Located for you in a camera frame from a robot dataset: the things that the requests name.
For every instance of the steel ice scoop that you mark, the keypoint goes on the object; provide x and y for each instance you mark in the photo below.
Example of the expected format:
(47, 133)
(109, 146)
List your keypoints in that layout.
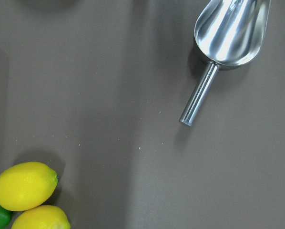
(229, 34)

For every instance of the yellow lemon upper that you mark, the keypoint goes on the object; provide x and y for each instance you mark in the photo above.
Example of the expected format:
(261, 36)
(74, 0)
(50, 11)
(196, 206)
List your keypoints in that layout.
(26, 185)

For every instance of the yellow lemon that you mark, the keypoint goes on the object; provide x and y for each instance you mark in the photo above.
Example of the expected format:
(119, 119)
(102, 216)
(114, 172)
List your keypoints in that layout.
(42, 217)
(26, 185)

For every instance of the yellow lemon lower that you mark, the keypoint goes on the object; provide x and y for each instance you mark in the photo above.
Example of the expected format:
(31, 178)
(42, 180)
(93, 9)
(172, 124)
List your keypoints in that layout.
(42, 217)

